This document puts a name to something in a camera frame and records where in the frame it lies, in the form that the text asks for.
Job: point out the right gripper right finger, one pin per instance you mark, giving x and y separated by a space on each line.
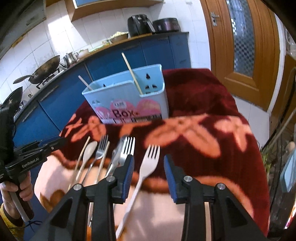
211 212

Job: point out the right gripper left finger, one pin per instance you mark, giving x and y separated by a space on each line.
68 219

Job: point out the beige plastic spoon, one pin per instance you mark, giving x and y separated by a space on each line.
90 148

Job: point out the steel fork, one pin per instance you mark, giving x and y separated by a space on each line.
127 149
98 155

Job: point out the bamboo chopstick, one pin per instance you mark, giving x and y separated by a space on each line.
132 74

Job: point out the blue base cabinets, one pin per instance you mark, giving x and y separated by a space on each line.
51 107

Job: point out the black wok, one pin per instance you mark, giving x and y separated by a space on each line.
44 71
13 101

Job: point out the red floral blanket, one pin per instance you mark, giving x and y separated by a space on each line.
205 135

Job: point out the steel kettle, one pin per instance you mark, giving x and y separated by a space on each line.
69 59

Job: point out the white ceramic bowl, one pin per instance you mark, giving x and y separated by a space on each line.
83 53

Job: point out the light blue utensil box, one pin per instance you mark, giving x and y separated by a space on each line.
116 99

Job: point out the range hood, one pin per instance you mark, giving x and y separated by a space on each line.
18 18

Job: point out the metal bowl with food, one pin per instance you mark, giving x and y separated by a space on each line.
118 36

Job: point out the black air fryer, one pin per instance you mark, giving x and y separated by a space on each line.
139 25

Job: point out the wooden door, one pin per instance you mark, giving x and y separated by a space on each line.
244 48

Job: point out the dark rice cooker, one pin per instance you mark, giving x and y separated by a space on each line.
166 25

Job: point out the wire rack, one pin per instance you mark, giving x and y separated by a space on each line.
279 161

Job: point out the blue wall cabinet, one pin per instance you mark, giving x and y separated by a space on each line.
81 9

